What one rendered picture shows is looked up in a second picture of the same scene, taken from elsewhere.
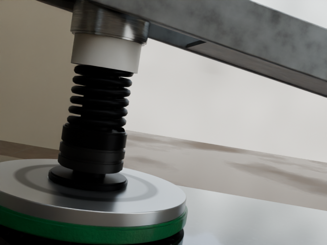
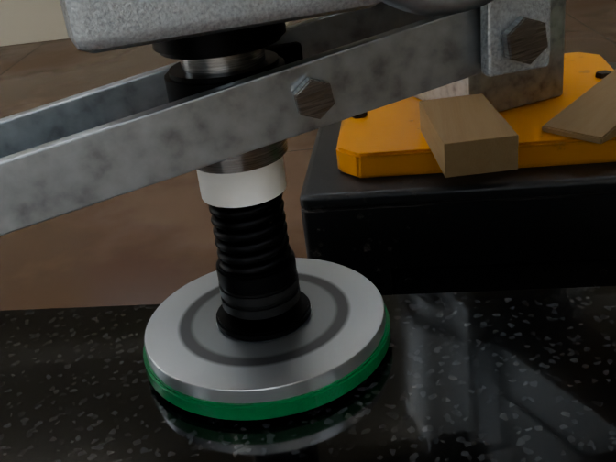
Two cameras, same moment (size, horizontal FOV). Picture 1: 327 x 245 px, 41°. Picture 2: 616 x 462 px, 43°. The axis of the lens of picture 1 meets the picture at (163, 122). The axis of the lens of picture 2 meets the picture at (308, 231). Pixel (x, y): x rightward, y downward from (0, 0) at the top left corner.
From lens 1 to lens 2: 1.08 m
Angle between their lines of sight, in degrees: 150
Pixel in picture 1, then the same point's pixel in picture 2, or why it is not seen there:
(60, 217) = not seen: hidden behind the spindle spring
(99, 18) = not seen: hidden behind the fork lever
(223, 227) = (97, 376)
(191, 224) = (138, 366)
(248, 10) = (70, 110)
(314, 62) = not seen: outside the picture
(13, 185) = (324, 271)
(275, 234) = (27, 389)
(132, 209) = (208, 278)
